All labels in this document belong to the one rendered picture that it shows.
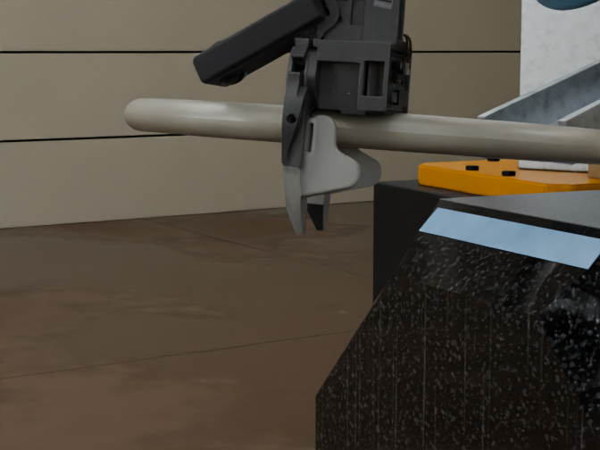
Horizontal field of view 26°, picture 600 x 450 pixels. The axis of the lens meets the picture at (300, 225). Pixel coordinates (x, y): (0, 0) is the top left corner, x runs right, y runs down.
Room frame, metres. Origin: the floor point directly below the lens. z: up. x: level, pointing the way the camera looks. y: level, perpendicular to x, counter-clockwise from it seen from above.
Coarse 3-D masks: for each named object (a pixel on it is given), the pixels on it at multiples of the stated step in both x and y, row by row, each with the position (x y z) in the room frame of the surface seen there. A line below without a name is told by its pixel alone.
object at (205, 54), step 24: (312, 0) 1.01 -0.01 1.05; (264, 24) 1.03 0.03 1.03; (288, 24) 1.02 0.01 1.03; (312, 24) 1.02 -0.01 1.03; (216, 48) 1.04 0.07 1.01; (240, 48) 1.03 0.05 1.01; (264, 48) 1.02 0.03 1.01; (288, 48) 1.05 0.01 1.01; (216, 72) 1.04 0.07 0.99; (240, 72) 1.05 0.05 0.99
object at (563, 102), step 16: (592, 64) 1.56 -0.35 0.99; (560, 80) 1.52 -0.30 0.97; (576, 80) 1.54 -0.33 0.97; (592, 80) 1.56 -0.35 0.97; (528, 96) 1.48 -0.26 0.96; (544, 96) 1.50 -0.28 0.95; (560, 96) 1.52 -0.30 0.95; (576, 96) 1.54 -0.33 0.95; (592, 96) 1.56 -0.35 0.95; (496, 112) 1.44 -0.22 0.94; (512, 112) 1.46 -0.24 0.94; (528, 112) 1.48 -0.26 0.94; (544, 112) 1.50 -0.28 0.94; (560, 112) 1.52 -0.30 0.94; (576, 112) 1.37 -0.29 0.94; (592, 112) 1.38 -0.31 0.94; (592, 128) 1.38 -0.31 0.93; (528, 160) 1.40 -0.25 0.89
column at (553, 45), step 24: (528, 0) 2.49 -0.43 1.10; (528, 24) 2.49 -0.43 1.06; (552, 24) 2.46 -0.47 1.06; (576, 24) 2.43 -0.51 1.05; (528, 48) 2.49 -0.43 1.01; (552, 48) 2.46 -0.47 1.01; (576, 48) 2.43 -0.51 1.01; (528, 72) 2.49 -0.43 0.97; (552, 72) 2.46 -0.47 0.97; (528, 168) 2.48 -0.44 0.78; (552, 168) 2.46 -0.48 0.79; (576, 168) 2.43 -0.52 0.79
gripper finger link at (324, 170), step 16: (320, 128) 1.00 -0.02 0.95; (336, 128) 1.00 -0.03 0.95; (304, 144) 1.00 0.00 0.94; (320, 144) 1.00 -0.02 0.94; (336, 144) 1.00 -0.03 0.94; (304, 160) 1.00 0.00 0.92; (320, 160) 1.00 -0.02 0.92; (336, 160) 0.99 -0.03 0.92; (352, 160) 0.99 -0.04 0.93; (288, 176) 0.99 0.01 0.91; (304, 176) 1.00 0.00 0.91; (320, 176) 0.99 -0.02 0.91; (336, 176) 0.99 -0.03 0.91; (352, 176) 0.99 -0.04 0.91; (288, 192) 1.00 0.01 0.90; (304, 192) 0.99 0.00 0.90; (320, 192) 0.99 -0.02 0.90; (288, 208) 1.00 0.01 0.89; (304, 208) 1.00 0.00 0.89; (304, 224) 1.01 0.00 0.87
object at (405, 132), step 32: (160, 128) 1.12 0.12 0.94; (192, 128) 1.08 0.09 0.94; (224, 128) 1.06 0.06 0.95; (256, 128) 1.04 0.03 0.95; (352, 128) 1.01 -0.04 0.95; (384, 128) 1.01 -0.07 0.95; (416, 128) 1.01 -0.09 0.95; (448, 128) 1.01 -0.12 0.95; (480, 128) 1.02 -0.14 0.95; (512, 128) 1.03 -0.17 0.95; (544, 128) 1.05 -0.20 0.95; (576, 128) 1.08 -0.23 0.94; (544, 160) 1.05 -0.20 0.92; (576, 160) 1.07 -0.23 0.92
